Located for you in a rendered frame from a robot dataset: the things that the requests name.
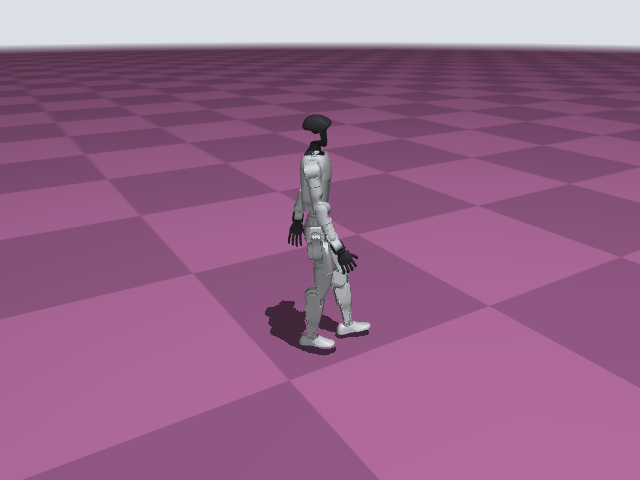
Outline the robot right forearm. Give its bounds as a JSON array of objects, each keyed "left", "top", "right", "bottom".
[{"left": 315, "top": 205, "right": 343, "bottom": 252}]

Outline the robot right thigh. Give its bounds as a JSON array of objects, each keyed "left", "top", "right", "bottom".
[{"left": 304, "top": 235, "right": 333, "bottom": 301}]

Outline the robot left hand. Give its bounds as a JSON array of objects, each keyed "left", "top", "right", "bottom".
[{"left": 288, "top": 212, "right": 304, "bottom": 247}]

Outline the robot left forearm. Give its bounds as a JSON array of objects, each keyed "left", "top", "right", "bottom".
[{"left": 294, "top": 188, "right": 304, "bottom": 220}]

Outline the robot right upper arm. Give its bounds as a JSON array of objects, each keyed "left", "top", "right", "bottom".
[{"left": 303, "top": 160, "right": 331, "bottom": 214}]

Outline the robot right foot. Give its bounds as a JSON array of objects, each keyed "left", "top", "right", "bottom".
[{"left": 299, "top": 333, "right": 335, "bottom": 347}]

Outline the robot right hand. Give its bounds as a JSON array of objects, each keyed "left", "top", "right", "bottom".
[{"left": 330, "top": 239, "right": 358, "bottom": 274}]

